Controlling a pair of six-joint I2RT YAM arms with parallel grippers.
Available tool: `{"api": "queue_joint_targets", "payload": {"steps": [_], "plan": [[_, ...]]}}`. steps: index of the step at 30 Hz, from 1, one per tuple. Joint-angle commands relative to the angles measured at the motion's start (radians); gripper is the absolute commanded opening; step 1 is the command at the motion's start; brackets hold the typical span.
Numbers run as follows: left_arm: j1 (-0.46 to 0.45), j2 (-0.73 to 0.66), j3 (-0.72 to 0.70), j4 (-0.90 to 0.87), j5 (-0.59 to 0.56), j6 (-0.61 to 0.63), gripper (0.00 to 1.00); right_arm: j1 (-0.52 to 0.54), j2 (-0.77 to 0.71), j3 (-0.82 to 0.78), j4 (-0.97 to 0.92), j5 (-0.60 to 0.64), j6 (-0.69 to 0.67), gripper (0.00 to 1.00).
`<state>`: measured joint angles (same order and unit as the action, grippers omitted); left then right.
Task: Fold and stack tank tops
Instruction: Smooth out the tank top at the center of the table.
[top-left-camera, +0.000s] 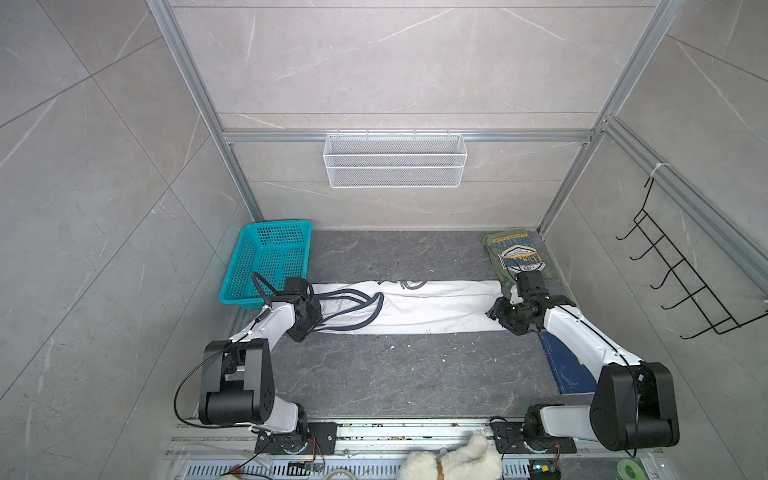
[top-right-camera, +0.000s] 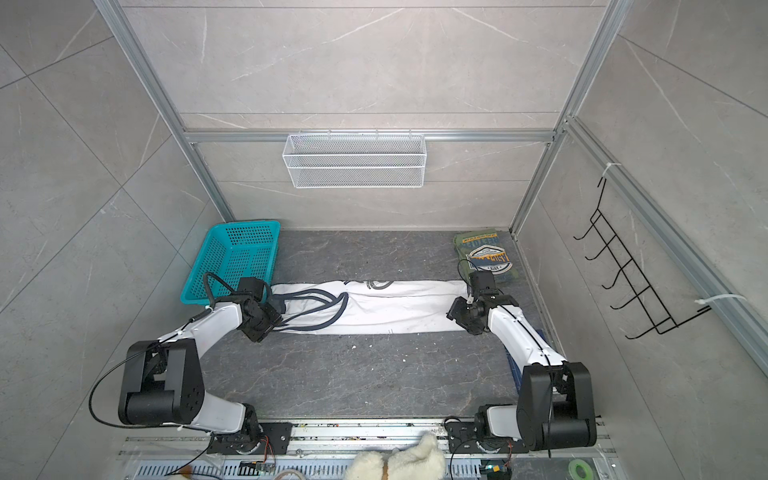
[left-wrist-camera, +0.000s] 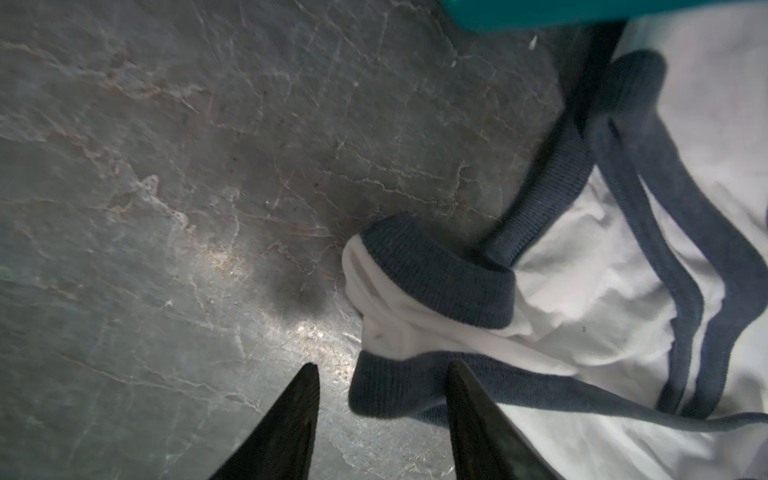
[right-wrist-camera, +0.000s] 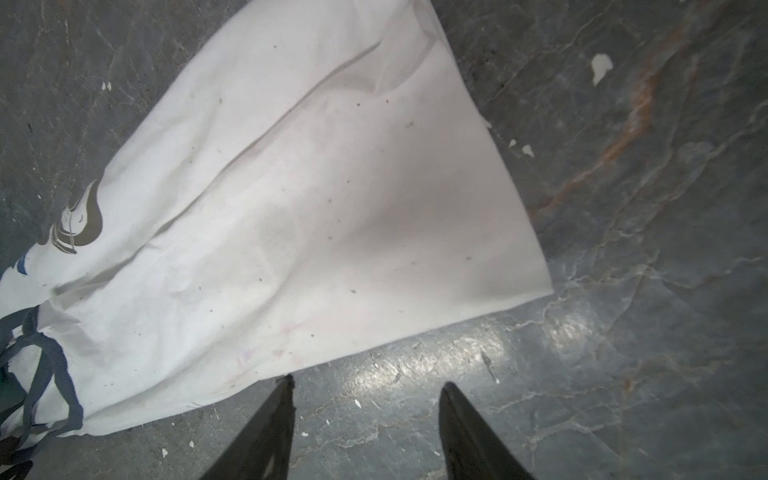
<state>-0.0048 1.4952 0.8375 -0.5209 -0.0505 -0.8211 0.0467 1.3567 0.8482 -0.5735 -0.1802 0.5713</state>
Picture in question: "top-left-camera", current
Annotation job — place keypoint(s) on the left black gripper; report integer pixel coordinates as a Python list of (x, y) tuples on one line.
[(317, 317)]

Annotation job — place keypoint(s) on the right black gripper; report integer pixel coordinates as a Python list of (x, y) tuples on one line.
[(498, 310)]

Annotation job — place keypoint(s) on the white tank top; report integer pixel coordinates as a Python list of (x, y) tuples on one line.
[(435, 307)]

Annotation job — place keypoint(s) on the green tank top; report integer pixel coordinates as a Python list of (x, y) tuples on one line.
[(512, 252)]

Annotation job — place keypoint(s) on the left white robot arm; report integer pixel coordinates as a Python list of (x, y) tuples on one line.
[(237, 385)]

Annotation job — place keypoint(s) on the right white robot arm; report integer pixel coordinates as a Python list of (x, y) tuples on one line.
[(633, 406)]

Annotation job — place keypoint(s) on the teal plastic basket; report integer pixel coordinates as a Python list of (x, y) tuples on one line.
[(275, 250)]

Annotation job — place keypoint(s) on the blue book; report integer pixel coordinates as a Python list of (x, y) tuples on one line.
[(570, 375)]

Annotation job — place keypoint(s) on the white plush toy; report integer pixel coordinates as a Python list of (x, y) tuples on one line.
[(476, 460)]

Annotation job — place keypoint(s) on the green tape roll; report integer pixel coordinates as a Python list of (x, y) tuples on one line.
[(628, 469)]

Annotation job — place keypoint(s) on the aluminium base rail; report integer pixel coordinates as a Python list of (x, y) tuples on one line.
[(370, 448)]

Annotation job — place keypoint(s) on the black wire hook rack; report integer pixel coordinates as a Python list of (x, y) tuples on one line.
[(696, 291)]

